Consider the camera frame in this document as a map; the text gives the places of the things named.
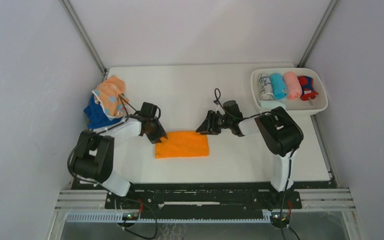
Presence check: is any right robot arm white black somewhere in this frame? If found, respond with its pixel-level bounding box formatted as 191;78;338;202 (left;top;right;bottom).
195;103;304;208

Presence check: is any orange towel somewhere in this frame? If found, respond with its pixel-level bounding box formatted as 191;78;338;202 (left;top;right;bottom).
155;131;210;160

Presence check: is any aluminium frame rail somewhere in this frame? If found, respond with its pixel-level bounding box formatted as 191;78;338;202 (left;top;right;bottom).
55;189;356;212

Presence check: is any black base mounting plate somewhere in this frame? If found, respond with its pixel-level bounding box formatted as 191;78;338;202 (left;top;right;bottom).
104;182;303;220

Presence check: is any white plastic basket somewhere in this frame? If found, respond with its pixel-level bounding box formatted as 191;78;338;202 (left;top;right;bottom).
250;67;328;116

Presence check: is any right corner aluminium post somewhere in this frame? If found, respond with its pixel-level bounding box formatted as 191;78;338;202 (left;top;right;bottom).
297;0;340;68

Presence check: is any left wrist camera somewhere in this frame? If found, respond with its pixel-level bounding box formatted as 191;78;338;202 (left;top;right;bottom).
139;102;161;120

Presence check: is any white patterned rolled towel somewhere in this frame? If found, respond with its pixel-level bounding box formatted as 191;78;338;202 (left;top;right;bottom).
258;73;274;101

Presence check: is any light mint green towel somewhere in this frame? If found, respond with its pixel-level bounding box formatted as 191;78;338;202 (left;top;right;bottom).
257;99;286;110

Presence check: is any red blue rolled towel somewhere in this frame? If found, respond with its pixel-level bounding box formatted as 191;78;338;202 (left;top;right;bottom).
297;75;319;101

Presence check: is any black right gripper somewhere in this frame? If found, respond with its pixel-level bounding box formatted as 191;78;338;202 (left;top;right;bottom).
196;110;233;136

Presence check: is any cyan rolled towel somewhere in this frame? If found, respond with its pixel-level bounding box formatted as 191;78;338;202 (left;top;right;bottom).
269;73;288;100

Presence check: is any pink rolled towel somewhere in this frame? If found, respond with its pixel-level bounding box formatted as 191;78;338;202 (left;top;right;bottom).
283;71;302;100

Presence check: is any corner aluminium post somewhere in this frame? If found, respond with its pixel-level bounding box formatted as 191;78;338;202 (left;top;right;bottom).
297;0;340;68
59;0;107;77

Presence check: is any white slotted cable duct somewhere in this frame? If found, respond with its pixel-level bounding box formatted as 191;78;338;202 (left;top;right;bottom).
65;211;272;224

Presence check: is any left corner aluminium post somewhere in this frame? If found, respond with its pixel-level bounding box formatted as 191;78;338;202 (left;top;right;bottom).
59;0;107;77

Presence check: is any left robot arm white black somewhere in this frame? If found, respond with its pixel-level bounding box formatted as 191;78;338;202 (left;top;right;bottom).
67;116;168;209

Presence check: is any peach patterned towel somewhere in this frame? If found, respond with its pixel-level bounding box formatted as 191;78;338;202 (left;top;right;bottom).
92;75;129;120

